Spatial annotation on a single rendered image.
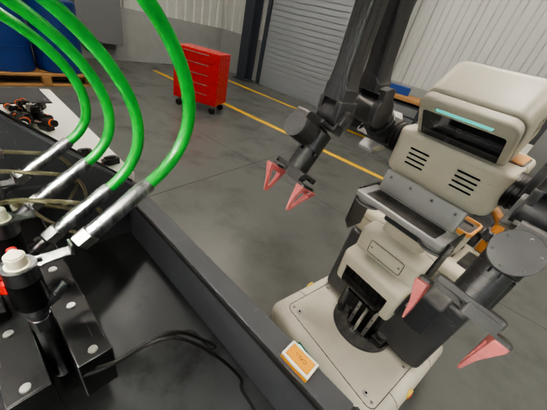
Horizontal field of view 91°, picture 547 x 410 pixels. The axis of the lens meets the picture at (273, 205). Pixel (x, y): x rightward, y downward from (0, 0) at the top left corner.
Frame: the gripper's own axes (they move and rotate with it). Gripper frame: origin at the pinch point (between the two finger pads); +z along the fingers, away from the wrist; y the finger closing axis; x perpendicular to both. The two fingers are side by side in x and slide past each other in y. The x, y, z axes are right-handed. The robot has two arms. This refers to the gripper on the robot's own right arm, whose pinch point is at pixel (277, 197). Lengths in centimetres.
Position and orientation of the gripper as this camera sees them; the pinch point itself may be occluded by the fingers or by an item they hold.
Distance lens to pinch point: 69.6
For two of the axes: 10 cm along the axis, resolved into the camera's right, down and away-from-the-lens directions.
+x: 6.0, 2.0, 7.8
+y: 5.8, 5.5, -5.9
